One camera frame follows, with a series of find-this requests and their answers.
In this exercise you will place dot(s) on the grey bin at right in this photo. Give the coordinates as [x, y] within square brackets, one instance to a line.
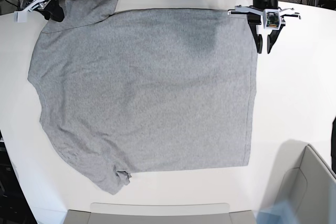
[307, 193]

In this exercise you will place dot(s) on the grey T-shirt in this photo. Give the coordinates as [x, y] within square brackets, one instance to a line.
[145, 90]

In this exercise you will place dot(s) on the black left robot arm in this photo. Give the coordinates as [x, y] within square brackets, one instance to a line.
[265, 13]

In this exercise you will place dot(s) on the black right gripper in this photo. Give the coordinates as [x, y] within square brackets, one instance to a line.
[53, 11]

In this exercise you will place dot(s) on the grey bin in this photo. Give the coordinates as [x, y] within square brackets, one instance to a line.
[307, 193]
[116, 213]

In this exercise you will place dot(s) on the grey bin at bottom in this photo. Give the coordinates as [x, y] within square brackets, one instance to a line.
[116, 213]

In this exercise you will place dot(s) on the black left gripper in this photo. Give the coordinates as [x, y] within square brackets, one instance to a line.
[254, 20]

